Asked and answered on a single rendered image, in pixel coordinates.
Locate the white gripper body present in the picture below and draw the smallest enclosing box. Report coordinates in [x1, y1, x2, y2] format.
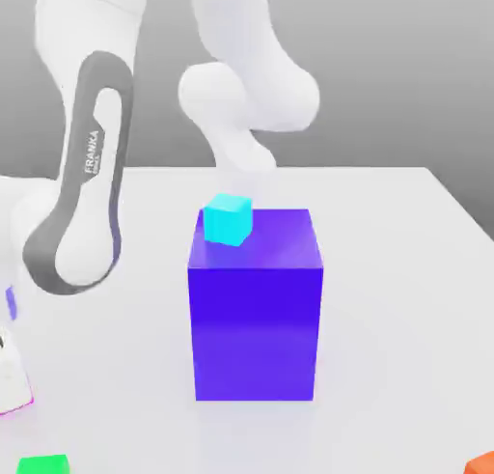
[0, 328, 35, 413]

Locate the small green cube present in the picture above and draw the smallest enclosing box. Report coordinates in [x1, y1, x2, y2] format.
[15, 454, 71, 474]

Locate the small cyan cube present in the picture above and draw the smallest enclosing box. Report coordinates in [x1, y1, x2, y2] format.
[202, 192, 255, 248]

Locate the small orange cube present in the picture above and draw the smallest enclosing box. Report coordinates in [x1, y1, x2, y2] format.
[462, 451, 494, 474]

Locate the large purple box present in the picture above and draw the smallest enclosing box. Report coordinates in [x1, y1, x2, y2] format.
[186, 208, 325, 403]

